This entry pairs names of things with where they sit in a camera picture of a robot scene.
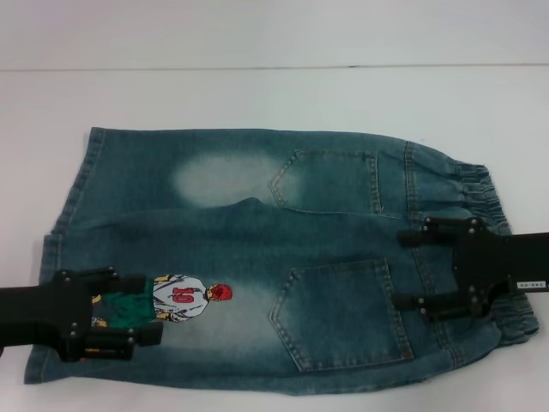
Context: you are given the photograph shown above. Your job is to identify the blue denim shorts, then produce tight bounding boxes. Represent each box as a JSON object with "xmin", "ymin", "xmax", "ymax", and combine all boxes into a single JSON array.
[{"xmin": 23, "ymin": 125, "xmax": 540, "ymax": 374}]

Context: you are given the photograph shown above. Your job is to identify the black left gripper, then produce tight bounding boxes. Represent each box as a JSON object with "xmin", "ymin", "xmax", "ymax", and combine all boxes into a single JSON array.
[{"xmin": 0, "ymin": 265, "xmax": 165, "ymax": 363}]

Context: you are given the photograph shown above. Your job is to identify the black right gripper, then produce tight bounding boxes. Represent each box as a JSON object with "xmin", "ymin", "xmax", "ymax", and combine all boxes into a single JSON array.
[{"xmin": 395, "ymin": 217, "xmax": 549, "ymax": 324}]

